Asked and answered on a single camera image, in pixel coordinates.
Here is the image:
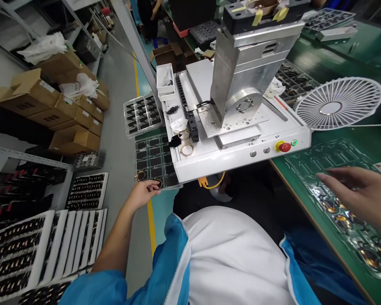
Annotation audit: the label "black tray of coils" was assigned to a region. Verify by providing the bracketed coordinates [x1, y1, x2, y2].
[64, 172, 110, 211]

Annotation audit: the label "white round fan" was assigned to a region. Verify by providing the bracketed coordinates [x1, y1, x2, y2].
[294, 77, 381, 131]

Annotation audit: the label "white plastic bag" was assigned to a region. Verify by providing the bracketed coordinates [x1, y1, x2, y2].
[61, 72, 99, 100]
[17, 31, 76, 66]

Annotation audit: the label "metal storage shelf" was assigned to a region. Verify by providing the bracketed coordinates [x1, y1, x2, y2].
[0, 0, 110, 71]

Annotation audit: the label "stack of dark trays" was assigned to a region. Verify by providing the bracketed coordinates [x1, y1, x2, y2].
[72, 150, 107, 172]

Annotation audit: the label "row of white coil trays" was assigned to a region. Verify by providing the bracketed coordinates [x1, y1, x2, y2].
[0, 208, 109, 305]

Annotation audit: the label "person's right hand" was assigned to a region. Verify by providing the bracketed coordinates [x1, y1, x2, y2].
[316, 166, 381, 243]

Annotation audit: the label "white benchtop machine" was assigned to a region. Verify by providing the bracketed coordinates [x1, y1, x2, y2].
[163, 0, 314, 185]

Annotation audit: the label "white open box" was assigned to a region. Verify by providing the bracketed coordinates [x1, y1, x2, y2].
[155, 63, 176, 98]

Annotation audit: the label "grey metal shelf rack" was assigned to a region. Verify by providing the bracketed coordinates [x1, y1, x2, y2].
[0, 144, 74, 229]

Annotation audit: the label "clear tray of black squares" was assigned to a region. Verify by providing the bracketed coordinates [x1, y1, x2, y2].
[123, 91, 166, 139]
[134, 133, 184, 191]

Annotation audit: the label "dark tray of parts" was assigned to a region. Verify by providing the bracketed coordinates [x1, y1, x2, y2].
[188, 20, 222, 44]

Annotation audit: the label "person's right fingers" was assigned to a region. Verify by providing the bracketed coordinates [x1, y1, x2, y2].
[316, 166, 369, 195]

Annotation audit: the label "person's body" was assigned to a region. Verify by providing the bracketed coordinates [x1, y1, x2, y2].
[58, 205, 369, 305]

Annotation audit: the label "grey metal box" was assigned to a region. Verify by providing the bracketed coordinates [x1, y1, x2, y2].
[315, 25, 359, 42]

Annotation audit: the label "stack of cardboard boxes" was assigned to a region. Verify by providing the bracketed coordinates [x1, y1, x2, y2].
[0, 50, 110, 157]

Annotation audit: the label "tray of black ring parts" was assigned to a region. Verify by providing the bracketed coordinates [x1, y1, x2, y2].
[274, 59, 322, 103]

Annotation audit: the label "open brown cardboard box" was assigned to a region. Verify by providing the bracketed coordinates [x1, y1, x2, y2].
[150, 42, 200, 74]

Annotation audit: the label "person's legs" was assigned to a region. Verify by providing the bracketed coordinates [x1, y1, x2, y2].
[173, 164, 294, 244]

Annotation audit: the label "black cable chain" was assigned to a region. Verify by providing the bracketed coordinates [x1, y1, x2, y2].
[175, 73, 200, 143]

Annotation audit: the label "grey metal post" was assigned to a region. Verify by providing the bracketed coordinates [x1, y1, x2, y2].
[113, 0, 161, 107]

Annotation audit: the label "person's left hand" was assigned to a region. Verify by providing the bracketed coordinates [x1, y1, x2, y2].
[129, 180, 163, 209]

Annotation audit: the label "yellow cable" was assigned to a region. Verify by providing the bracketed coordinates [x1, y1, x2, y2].
[198, 171, 226, 190]

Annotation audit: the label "clear plastic tray with coils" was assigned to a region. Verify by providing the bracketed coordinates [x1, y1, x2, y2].
[283, 138, 381, 281]

